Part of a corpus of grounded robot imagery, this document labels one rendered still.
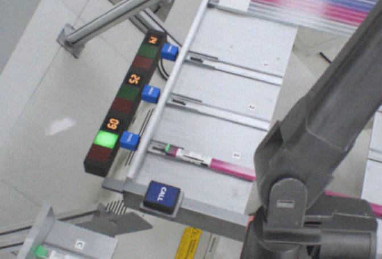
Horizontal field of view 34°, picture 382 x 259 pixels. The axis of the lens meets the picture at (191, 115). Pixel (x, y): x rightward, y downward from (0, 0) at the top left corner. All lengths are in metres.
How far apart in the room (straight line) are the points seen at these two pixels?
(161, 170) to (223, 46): 0.31
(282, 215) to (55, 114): 1.33
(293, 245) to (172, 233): 0.83
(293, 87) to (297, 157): 1.06
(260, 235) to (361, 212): 0.11
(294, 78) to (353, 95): 1.09
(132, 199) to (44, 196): 0.77
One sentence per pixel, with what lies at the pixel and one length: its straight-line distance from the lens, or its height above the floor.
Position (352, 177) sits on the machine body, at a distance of 1.78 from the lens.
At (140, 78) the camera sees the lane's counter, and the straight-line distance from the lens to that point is 1.20.
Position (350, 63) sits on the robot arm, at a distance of 0.58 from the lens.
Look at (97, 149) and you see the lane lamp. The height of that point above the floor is 0.65.
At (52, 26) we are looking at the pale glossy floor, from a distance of 1.97.
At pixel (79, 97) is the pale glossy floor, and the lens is 1.94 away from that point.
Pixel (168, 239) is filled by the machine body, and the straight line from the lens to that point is 1.45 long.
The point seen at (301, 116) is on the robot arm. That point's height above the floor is 1.20.
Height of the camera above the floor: 1.53
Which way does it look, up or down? 43 degrees down
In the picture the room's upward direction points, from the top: 71 degrees clockwise
